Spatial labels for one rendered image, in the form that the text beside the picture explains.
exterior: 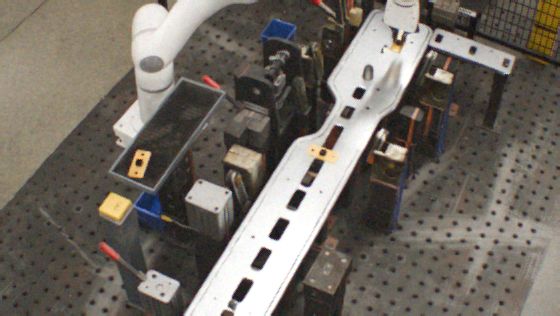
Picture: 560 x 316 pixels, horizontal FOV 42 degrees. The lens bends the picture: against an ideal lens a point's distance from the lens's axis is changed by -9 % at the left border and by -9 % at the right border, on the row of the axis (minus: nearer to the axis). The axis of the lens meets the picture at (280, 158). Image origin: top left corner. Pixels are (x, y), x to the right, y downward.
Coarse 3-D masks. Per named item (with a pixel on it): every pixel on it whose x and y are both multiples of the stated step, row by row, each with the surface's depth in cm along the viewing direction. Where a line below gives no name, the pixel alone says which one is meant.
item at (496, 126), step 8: (504, 64) 245; (496, 80) 248; (504, 80) 246; (496, 88) 251; (496, 96) 254; (488, 104) 258; (496, 104) 256; (488, 112) 260; (496, 112) 259; (480, 120) 268; (488, 120) 263; (496, 120) 267; (488, 128) 265; (496, 128) 265
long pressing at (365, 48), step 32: (384, 32) 252; (352, 64) 242; (384, 64) 242; (416, 64) 243; (384, 96) 233; (352, 128) 225; (288, 160) 217; (352, 160) 218; (288, 192) 210; (256, 224) 204; (288, 224) 204; (320, 224) 204; (224, 256) 197; (288, 256) 198; (224, 288) 191; (256, 288) 192
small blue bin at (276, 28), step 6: (270, 24) 287; (276, 24) 289; (282, 24) 288; (288, 24) 286; (264, 30) 284; (270, 30) 289; (276, 30) 291; (282, 30) 290; (288, 30) 288; (294, 30) 285; (264, 36) 282; (270, 36) 290; (276, 36) 293; (282, 36) 292; (288, 36) 282; (294, 36) 288; (264, 42) 284
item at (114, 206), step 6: (108, 198) 189; (114, 198) 189; (120, 198) 189; (108, 204) 188; (114, 204) 188; (120, 204) 188; (126, 204) 188; (102, 210) 187; (108, 210) 187; (114, 210) 187; (120, 210) 187; (126, 210) 188; (114, 216) 186; (120, 216) 186
